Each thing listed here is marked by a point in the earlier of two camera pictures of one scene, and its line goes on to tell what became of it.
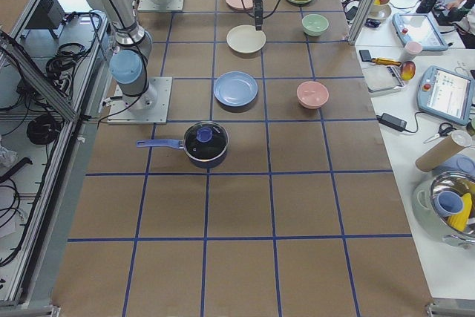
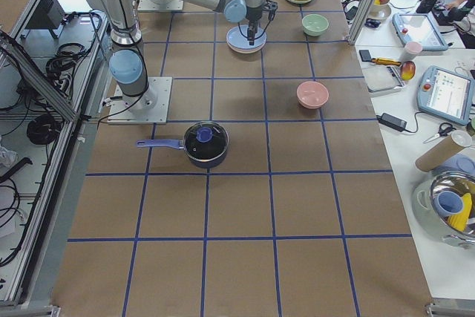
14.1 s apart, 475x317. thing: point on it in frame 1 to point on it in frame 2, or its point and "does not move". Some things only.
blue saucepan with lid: [205, 144] does not move
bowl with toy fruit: [381, 9] does not move
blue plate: [235, 88] to [237, 36]
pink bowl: [312, 95] does not move
